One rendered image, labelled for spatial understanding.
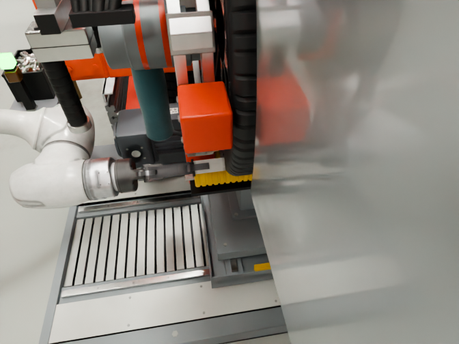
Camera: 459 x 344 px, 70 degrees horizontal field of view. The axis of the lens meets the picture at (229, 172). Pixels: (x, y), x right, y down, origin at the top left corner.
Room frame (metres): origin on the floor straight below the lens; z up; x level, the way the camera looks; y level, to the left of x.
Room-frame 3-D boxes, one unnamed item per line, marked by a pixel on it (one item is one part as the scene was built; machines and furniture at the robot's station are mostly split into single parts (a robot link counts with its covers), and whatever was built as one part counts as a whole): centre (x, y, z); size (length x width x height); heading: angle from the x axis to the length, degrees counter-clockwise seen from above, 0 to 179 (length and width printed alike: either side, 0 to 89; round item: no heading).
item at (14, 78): (1.01, 0.73, 0.59); 0.04 x 0.04 x 0.04; 9
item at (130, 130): (1.02, 0.23, 0.26); 0.42 x 0.18 x 0.35; 99
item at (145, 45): (0.71, 0.16, 0.85); 0.21 x 0.14 x 0.14; 99
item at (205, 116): (0.41, 0.04, 0.85); 0.09 x 0.08 x 0.07; 9
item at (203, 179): (0.62, -0.03, 0.51); 0.29 x 0.06 x 0.06; 99
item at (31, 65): (1.16, 0.75, 0.51); 0.20 x 0.14 x 0.13; 9
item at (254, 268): (0.75, -0.08, 0.13); 0.50 x 0.36 x 0.10; 9
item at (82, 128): (0.52, 0.30, 0.83); 0.04 x 0.04 x 0.16
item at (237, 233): (0.75, -0.08, 0.32); 0.40 x 0.30 x 0.28; 9
